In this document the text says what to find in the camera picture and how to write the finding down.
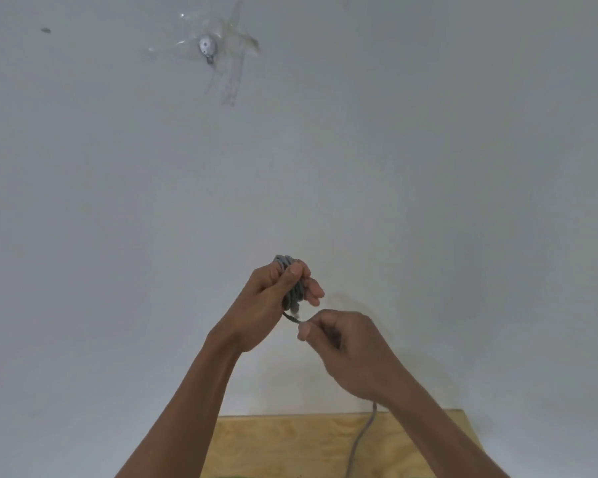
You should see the person's left forearm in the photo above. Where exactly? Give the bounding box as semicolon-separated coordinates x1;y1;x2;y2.
115;333;242;478

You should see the person's left hand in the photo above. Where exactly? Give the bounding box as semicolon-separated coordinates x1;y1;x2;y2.
209;260;325;353

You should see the person's right forearm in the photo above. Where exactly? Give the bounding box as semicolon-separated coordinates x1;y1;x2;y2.
382;372;510;478

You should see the grey braided cable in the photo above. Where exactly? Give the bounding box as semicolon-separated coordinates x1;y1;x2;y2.
273;255;378;478

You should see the person's right hand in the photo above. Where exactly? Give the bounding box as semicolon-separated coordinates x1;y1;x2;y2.
297;309;408;408

